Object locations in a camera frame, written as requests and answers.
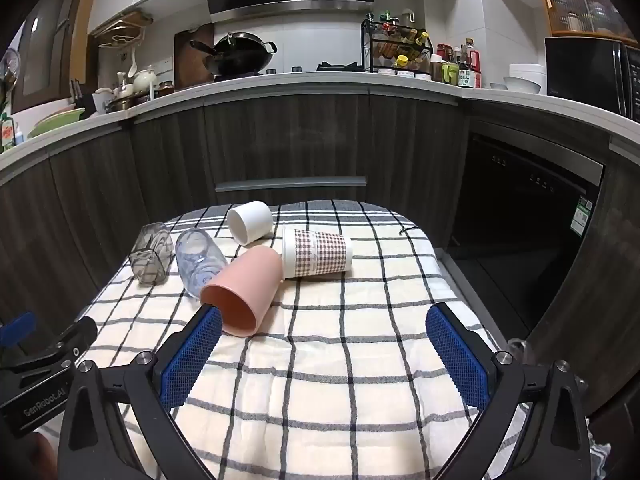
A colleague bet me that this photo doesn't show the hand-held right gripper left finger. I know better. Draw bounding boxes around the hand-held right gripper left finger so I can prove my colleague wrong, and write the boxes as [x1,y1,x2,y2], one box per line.
[56,304,223,480]

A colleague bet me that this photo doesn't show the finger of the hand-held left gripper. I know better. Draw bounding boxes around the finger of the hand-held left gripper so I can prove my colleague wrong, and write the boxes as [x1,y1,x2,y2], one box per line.
[10,316,99,374]
[0,311,37,347]

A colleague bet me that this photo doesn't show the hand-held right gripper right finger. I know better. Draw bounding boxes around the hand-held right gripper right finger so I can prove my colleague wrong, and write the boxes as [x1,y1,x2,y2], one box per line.
[425,302,594,480]

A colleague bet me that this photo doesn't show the pink cup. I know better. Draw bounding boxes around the pink cup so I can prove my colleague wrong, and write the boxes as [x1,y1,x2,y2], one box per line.
[200,246,285,337]

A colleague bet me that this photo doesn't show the clear round glass cup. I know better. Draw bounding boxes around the clear round glass cup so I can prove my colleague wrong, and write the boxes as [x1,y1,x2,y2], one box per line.
[175,228,230,300]

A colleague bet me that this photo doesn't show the grey square glass cup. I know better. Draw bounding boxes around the grey square glass cup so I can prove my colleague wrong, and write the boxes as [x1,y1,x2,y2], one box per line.
[128,222,173,286]

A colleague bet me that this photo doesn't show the white cup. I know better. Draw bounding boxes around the white cup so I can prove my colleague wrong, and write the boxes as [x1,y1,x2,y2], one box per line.
[226,201,274,247]

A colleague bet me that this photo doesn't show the checkered paper cup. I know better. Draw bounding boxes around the checkered paper cup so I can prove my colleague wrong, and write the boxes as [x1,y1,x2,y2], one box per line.
[281,227,354,280]

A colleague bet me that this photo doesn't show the white black checked cloth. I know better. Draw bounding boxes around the white black checked cloth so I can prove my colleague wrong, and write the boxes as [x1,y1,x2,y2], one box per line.
[37,200,608,480]

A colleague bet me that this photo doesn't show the black built-in dishwasher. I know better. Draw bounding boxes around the black built-in dishwasher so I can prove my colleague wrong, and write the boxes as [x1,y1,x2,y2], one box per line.
[447,130,606,331]

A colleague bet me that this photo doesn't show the green dish soap bottle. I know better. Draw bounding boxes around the green dish soap bottle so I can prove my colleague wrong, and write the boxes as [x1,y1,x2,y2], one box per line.
[0,112,17,154]

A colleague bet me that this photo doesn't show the green dish tray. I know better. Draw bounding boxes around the green dish tray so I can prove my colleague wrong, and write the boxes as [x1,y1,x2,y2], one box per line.
[27,107,87,139]

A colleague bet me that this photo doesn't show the black knife block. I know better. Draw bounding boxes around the black knife block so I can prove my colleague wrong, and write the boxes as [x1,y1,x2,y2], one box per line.
[70,79,97,112]

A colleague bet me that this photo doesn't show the white teapot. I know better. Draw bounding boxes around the white teapot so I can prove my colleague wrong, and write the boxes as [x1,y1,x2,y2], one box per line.
[132,65,159,94]

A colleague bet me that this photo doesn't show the brown wooden cutting board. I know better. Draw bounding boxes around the brown wooden cutting board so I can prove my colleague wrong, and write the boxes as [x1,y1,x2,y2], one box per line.
[174,23,216,89]

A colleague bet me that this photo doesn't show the red-capped dark sauce bottle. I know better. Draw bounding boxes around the red-capped dark sauce bottle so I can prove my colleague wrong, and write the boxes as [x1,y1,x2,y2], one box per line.
[460,38,484,88]

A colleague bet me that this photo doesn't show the black wok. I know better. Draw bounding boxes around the black wok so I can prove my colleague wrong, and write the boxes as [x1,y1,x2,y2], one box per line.
[189,31,278,79]

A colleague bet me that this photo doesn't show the black microwave oven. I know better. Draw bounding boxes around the black microwave oven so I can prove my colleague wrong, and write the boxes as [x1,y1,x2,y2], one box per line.
[544,36,640,123]

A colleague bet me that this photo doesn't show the grey drawer handle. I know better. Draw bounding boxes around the grey drawer handle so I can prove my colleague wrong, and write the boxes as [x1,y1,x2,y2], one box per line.
[214,176,368,194]

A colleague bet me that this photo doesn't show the black wire spice rack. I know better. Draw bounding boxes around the black wire spice rack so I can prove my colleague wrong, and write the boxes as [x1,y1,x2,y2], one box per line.
[361,16,434,77]

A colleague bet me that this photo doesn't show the wall-mounted hanging rack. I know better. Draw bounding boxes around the wall-mounted hanging rack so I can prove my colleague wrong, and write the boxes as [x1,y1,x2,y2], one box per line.
[94,10,154,50]

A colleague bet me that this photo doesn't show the orange glass-door wall cabinet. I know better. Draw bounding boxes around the orange glass-door wall cabinet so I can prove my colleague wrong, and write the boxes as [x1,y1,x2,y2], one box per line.
[536,0,637,44]

